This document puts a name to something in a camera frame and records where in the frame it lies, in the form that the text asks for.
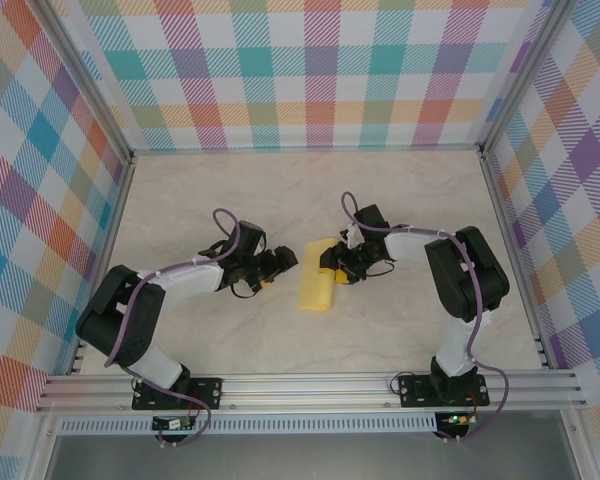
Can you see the long aluminium mounting rail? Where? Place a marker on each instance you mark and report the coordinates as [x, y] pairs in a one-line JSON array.
[[305, 392]]

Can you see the yellow square paper sheet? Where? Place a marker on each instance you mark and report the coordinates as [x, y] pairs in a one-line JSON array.
[[315, 290]]

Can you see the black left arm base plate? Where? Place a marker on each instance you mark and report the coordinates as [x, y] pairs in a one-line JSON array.
[[210, 390]]

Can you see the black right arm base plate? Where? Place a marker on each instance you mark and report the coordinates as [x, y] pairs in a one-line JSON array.
[[412, 392]]

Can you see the aluminium side rail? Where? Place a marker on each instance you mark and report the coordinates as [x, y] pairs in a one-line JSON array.
[[514, 250], [106, 250]]

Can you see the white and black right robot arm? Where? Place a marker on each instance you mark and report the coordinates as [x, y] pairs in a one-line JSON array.
[[465, 280]]

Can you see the small green circuit board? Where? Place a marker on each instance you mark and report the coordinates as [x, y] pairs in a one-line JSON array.
[[172, 424], [457, 419]]

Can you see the aluminium frame post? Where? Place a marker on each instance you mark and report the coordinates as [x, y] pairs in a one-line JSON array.
[[96, 80], [521, 75]]

